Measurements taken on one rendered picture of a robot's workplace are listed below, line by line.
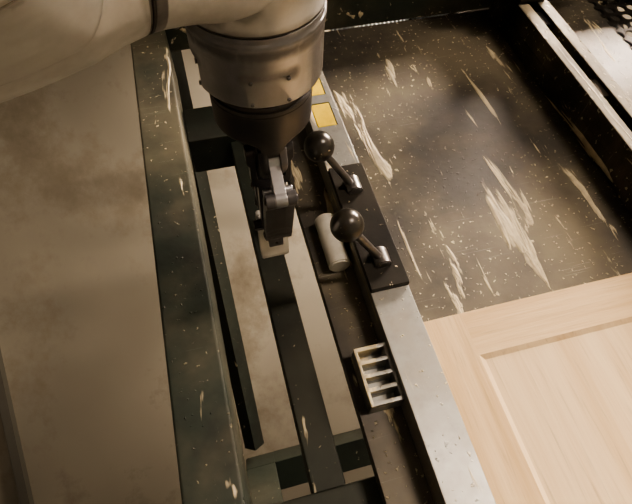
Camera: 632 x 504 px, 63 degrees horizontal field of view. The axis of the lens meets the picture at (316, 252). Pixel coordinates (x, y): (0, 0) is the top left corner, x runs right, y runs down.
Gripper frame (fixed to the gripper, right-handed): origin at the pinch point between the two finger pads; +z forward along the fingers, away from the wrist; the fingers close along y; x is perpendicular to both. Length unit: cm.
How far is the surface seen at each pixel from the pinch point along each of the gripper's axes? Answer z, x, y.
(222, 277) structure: 85, -9, -46
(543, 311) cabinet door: 13.7, 32.0, 10.5
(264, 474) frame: 117, -9, 4
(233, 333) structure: 97, -9, -33
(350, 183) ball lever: 9.2, 12.7, -11.7
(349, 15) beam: 13, 25, -53
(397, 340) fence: 11.5, 12.1, 10.5
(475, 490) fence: 11.6, 14.4, 27.6
